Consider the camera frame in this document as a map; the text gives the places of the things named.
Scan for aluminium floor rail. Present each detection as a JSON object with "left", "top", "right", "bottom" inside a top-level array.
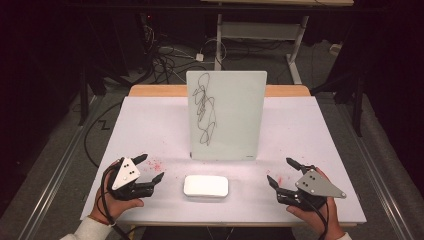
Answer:
[
  {"left": 18, "top": 95, "right": 103, "bottom": 240},
  {"left": 333, "top": 103, "right": 416, "bottom": 240}
]

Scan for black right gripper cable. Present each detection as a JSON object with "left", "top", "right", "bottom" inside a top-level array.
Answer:
[{"left": 298, "top": 194, "right": 330, "bottom": 240}]

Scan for orange bracelet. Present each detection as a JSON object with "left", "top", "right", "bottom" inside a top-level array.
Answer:
[{"left": 87, "top": 214, "right": 117, "bottom": 228}]

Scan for white table mat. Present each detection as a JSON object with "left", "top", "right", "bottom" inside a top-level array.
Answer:
[{"left": 79, "top": 95, "right": 368, "bottom": 225}]

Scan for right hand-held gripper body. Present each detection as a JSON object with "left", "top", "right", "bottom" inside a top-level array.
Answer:
[{"left": 275, "top": 164, "right": 347, "bottom": 212}]

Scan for black metal stand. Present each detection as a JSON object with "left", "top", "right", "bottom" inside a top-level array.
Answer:
[
  {"left": 77, "top": 63, "right": 90, "bottom": 127},
  {"left": 352, "top": 74, "right": 365, "bottom": 138}
]

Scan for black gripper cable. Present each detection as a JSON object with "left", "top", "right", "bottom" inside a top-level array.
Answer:
[
  {"left": 298, "top": 194, "right": 330, "bottom": 240},
  {"left": 99, "top": 164, "right": 132, "bottom": 240}
]

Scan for standing glass whiteboard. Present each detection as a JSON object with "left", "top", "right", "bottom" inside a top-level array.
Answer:
[{"left": 185, "top": 70, "right": 268, "bottom": 162}]

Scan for dark curtain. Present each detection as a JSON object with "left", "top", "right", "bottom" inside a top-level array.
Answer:
[
  {"left": 363, "top": 0, "right": 424, "bottom": 188},
  {"left": 0, "top": 0, "right": 84, "bottom": 208}
]

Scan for black floor cable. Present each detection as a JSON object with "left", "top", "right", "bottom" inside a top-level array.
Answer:
[{"left": 83, "top": 100, "right": 124, "bottom": 169}]

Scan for white metal desk frame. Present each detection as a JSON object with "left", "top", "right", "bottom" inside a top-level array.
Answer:
[{"left": 214, "top": 13, "right": 310, "bottom": 85}]

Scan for bundle of floor cables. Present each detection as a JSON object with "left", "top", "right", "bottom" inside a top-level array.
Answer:
[{"left": 141, "top": 24, "right": 209, "bottom": 85}]

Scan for white whiteboard eraser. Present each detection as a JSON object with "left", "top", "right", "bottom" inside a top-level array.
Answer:
[{"left": 182, "top": 174, "right": 230, "bottom": 199}]

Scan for person's right hand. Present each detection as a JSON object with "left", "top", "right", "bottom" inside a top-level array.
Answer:
[{"left": 286, "top": 166, "right": 346, "bottom": 240}]

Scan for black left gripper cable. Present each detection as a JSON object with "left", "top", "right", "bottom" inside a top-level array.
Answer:
[{"left": 99, "top": 164, "right": 132, "bottom": 240}]

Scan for person's left hand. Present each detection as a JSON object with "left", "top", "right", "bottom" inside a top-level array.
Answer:
[{"left": 89, "top": 160, "right": 145, "bottom": 226}]

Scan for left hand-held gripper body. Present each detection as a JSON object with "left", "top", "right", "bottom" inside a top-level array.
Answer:
[{"left": 105, "top": 157, "right": 156, "bottom": 201}]

